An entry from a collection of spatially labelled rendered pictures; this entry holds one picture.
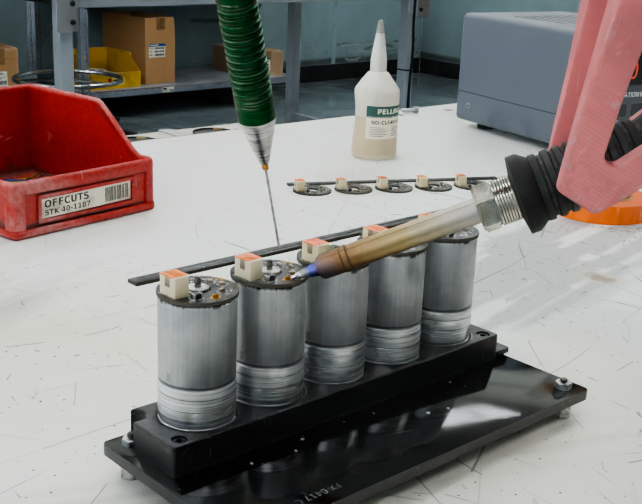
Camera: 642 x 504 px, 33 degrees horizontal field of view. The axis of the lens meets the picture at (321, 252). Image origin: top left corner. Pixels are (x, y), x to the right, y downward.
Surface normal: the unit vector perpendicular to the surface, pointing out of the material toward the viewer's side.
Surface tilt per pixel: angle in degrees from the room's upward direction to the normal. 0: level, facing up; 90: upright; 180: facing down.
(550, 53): 90
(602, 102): 99
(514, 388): 0
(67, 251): 0
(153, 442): 90
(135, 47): 91
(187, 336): 90
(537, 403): 0
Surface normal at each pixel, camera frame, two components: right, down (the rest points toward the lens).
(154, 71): 0.71, 0.24
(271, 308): 0.08, 0.30
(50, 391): 0.04, -0.95
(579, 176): -0.14, 0.43
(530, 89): -0.85, 0.13
